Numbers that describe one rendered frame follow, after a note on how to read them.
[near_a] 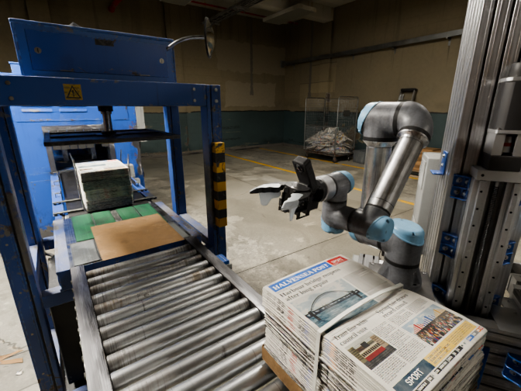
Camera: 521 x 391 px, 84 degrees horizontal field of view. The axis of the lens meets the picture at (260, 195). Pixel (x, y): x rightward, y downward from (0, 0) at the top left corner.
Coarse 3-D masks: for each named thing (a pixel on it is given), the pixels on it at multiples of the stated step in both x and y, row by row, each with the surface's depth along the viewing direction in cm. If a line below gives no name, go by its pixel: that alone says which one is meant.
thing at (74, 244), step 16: (128, 208) 194; (144, 208) 194; (160, 208) 195; (64, 224) 168; (80, 224) 167; (96, 224) 167; (176, 224) 167; (64, 240) 148; (80, 240) 147; (64, 256) 133; (80, 256) 131; (96, 256) 131; (128, 256) 135; (64, 272) 121; (64, 288) 123
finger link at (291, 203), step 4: (292, 196) 71; (296, 196) 72; (300, 196) 72; (288, 200) 69; (292, 200) 69; (296, 200) 69; (284, 204) 68; (288, 204) 68; (292, 204) 68; (296, 204) 70; (284, 208) 67; (288, 208) 68; (292, 208) 69; (292, 212) 71; (292, 216) 72
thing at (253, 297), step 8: (192, 240) 146; (192, 248) 142; (200, 248) 138; (208, 256) 131; (216, 264) 125; (224, 264) 125; (216, 272) 122; (224, 272) 118; (232, 272) 118; (224, 280) 116; (232, 280) 113; (240, 280) 113; (232, 288) 112; (240, 288) 108; (248, 288) 108; (240, 296) 107; (248, 296) 103; (256, 296) 103; (256, 304) 99; (264, 312) 96
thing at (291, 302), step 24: (336, 264) 80; (360, 264) 80; (264, 288) 70; (288, 288) 70; (312, 288) 69; (336, 288) 70; (360, 288) 70; (288, 312) 63; (312, 312) 61; (288, 336) 65; (288, 360) 67
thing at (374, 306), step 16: (384, 288) 71; (400, 288) 71; (352, 304) 64; (368, 304) 64; (384, 304) 64; (320, 320) 59; (352, 320) 59; (336, 336) 55; (320, 352) 57; (320, 368) 58; (320, 384) 59
